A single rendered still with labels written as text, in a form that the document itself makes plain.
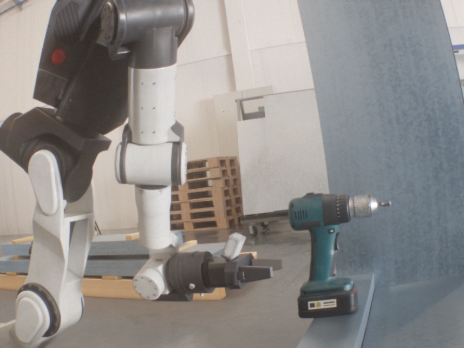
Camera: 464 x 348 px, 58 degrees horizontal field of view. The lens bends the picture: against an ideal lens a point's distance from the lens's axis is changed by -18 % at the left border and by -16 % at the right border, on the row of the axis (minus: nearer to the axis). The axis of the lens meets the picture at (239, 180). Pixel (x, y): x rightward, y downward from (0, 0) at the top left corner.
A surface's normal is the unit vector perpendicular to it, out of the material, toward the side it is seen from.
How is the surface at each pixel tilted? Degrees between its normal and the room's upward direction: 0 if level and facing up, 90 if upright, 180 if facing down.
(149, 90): 117
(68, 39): 113
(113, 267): 90
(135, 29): 136
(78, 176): 126
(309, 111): 78
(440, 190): 90
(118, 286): 90
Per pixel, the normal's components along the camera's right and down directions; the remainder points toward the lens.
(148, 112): 0.04, 0.47
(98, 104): 0.29, 0.51
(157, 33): 0.54, 0.38
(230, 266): -0.31, -0.67
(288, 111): -0.28, -0.17
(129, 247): -0.31, 0.05
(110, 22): -0.84, 0.22
